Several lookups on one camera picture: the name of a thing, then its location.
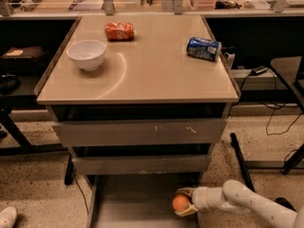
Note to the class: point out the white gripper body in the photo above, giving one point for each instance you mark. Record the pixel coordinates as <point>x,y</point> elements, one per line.
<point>199,199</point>

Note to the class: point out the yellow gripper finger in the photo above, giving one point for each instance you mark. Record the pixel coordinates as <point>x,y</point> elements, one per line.
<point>188,210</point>
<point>188,191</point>

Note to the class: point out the orange fruit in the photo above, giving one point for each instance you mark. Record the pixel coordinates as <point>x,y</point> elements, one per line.
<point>180,201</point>

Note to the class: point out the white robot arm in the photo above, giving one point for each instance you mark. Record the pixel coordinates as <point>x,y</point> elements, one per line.
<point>235,198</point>

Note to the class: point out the middle grey drawer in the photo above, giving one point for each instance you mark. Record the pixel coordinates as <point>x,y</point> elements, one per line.
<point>141,164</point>

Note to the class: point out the open bottom grey drawer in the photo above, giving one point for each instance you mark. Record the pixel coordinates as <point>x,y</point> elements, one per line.
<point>138,201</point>

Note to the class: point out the top grey drawer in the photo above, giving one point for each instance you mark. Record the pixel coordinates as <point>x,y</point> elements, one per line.
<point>139,132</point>

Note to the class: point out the grey drawer cabinet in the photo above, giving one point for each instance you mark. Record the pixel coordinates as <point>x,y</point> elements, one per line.
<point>149,78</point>

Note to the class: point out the black floor stand leg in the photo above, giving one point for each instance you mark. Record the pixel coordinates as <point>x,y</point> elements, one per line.
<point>241,162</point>

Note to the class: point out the black shoe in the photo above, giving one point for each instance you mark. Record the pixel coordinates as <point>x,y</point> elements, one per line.
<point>285,203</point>

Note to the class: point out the black power adapter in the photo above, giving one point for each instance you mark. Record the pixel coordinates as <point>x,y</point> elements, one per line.
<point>258,70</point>

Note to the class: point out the crushed blue soda can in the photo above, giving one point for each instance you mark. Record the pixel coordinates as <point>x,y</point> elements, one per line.
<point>202,48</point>

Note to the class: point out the white ceramic bowl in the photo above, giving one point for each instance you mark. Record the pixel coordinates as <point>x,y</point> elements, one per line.
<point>87,55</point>

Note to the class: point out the crushed orange soda can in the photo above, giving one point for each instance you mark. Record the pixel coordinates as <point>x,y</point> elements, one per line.
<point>119,31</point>

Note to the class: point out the white shoe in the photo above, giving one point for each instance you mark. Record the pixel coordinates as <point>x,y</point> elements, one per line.
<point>8,217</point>

